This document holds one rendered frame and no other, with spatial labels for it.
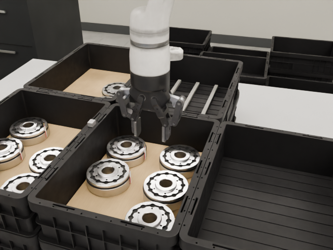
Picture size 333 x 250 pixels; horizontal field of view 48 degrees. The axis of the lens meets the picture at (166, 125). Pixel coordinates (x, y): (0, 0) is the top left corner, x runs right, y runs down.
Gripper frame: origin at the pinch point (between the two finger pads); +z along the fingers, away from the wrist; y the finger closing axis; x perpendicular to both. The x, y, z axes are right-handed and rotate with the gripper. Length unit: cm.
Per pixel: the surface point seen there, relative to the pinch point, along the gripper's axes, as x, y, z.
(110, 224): -19.8, -0.2, 7.4
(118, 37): 311, -157, 99
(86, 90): 41, -40, 17
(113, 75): 55, -36, 17
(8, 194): -19.4, -21.9, 7.1
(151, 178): 1.4, -0.6, 14.0
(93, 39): 295, -180, 100
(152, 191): -2.6, 1.1, 14.0
